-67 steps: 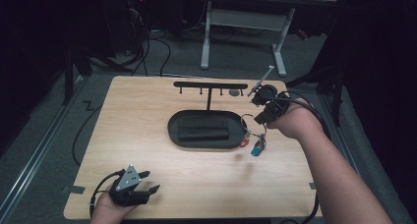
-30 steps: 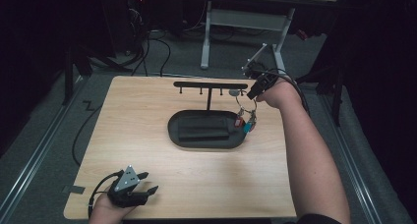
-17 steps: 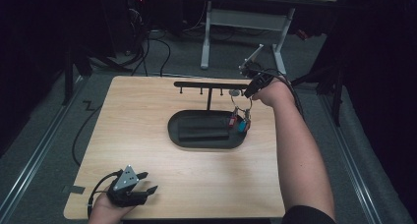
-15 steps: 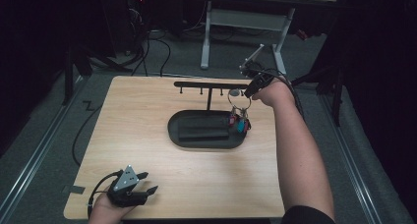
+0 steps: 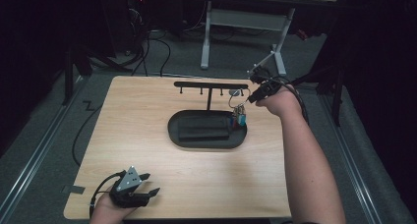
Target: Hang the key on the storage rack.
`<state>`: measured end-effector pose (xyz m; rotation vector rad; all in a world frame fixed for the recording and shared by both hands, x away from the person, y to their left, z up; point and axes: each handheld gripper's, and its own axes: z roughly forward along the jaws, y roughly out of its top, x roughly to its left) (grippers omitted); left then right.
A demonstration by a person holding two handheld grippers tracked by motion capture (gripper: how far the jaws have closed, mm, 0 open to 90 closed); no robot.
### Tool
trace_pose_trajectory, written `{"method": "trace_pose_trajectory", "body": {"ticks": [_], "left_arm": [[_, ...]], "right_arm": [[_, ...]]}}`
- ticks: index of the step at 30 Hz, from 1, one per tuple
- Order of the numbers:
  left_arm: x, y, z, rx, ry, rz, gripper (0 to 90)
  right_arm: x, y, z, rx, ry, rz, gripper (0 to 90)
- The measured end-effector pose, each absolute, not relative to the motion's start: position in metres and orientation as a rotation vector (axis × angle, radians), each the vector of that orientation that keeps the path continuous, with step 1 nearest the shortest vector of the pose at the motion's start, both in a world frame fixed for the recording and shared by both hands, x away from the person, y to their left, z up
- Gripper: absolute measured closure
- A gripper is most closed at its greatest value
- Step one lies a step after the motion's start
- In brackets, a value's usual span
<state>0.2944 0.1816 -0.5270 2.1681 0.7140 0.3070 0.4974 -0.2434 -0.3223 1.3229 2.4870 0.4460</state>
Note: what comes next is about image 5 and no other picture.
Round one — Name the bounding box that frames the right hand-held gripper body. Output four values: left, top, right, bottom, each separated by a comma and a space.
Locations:
248, 51, 283, 99

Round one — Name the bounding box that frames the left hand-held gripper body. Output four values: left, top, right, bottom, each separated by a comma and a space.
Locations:
109, 165, 150, 208

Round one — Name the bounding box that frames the key ring with colourful tags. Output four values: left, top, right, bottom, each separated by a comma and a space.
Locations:
228, 87, 248, 129

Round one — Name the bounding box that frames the black key stand with tray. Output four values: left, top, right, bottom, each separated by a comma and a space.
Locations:
167, 81, 249, 150

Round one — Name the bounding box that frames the person's right hand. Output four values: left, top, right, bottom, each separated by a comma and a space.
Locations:
255, 85, 301, 119

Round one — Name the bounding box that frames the person's left hand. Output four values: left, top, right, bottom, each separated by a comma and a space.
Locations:
89, 194, 139, 224

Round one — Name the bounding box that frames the grey tape strip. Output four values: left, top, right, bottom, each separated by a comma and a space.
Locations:
62, 185, 86, 196

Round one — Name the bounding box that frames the white-framed background desk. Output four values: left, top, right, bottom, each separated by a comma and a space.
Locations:
200, 0, 338, 77

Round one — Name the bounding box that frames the black metal stand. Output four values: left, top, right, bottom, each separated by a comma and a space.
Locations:
289, 63, 345, 127
62, 36, 94, 106

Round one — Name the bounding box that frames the dark computer tower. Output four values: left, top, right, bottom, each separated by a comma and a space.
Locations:
107, 0, 149, 58

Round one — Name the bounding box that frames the left hand-held gripper cable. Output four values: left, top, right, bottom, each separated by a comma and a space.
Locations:
89, 170, 127, 219

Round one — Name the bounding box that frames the hand-held gripper cable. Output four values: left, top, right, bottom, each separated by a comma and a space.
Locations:
262, 75, 311, 125
89, 170, 127, 219

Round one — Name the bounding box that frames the right hand-held gripper cable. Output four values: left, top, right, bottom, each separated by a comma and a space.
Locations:
262, 75, 311, 125

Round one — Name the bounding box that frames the black floor cable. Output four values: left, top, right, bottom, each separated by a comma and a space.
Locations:
72, 104, 104, 168

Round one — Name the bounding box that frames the black looped background cable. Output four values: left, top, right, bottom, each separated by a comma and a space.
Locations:
149, 36, 172, 78

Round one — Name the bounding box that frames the metal floor rail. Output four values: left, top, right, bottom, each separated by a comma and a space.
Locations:
319, 94, 385, 224
0, 75, 89, 224

